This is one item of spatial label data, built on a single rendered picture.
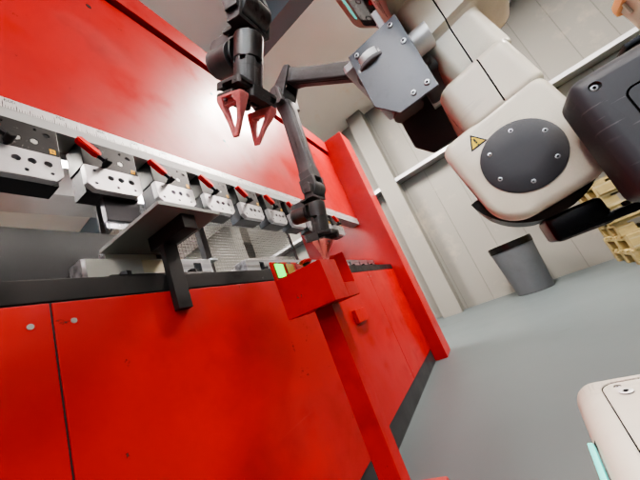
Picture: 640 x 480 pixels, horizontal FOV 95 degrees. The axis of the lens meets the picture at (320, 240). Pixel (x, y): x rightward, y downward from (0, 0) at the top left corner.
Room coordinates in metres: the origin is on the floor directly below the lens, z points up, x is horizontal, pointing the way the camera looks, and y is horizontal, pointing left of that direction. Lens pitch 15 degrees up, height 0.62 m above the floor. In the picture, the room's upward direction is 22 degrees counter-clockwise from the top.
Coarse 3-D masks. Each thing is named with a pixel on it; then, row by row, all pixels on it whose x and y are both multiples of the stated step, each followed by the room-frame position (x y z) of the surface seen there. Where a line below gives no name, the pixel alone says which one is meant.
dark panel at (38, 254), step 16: (0, 240) 0.87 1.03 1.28; (16, 240) 0.91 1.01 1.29; (32, 240) 0.95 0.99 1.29; (48, 240) 0.99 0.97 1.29; (64, 240) 1.04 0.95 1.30; (80, 240) 1.09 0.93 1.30; (96, 240) 1.14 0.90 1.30; (0, 256) 0.87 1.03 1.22; (16, 256) 0.91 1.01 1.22; (32, 256) 0.95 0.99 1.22; (48, 256) 0.98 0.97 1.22; (64, 256) 1.03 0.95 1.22; (80, 256) 1.08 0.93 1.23; (96, 256) 1.13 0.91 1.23; (0, 272) 0.87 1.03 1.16; (16, 272) 0.90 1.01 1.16; (32, 272) 0.94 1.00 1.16; (48, 272) 0.98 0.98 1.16; (64, 272) 1.02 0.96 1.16
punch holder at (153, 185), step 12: (144, 168) 0.86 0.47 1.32; (168, 168) 0.91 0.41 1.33; (144, 180) 0.87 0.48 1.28; (156, 180) 0.86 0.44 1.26; (180, 180) 0.95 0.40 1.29; (144, 192) 0.88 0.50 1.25; (156, 192) 0.85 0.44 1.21; (168, 192) 0.88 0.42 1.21; (180, 192) 0.94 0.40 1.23; (192, 192) 0.98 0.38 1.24; (144, 204) 0.89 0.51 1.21; (180, 204) 0.92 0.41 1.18; (192, 204) 0.97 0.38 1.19
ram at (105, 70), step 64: (0, 0) 0.55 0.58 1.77; (64, 0) 0.70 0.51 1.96; (0, 64) 0.54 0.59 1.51; (64, 64) 0.67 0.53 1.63; (128, 64) 0.87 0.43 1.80; (192, 64) 1.22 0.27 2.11; (64, 128) 0.64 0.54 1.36; (128, 128) 0.81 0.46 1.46; (192, 128) 1.09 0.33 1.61; (256, 192) 1.36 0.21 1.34
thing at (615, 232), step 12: (600, 180) 3.00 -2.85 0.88; (588, 192) 3.33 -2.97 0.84; (600, 192) 3.02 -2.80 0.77; (612, 192) 3.01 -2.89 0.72; (612, 204) 3.03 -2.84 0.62; (624, 216) 3.03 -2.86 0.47; (636, 216) 3.01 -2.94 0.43; (600, 228) 3.67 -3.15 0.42; (612, 228) 3.19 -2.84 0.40; (624, 228) 3.07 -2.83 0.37; (636, 228) 3.03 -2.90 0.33; (612, 240) 3.45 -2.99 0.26; (624, 240) 3.15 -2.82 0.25; (636, 240) 3.02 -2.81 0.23; (612, 252) 3.72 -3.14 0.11; (624, 252) 3.31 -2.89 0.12; (636, 252) 3.06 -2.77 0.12
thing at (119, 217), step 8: (104, 200) 0.73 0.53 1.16; (112, 200) 0.75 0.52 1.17; (120, 200) 0.77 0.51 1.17; (104, 208) 0.73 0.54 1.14; (112, 208) 0.74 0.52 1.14; (120, 208) 0.76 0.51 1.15; (128, 208) 0.78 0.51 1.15; (136, 208) 0.81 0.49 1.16; (104, 216) 0.73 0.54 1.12; (112, 216) 0.74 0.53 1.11; (120, 216) 0.76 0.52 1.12; (128, 216) 0.78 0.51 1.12; (136, 216) 0.80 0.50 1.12; (112, 224) 0.74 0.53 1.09; (120, 224) 0.76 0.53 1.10; (128, 224) 0.78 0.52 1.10
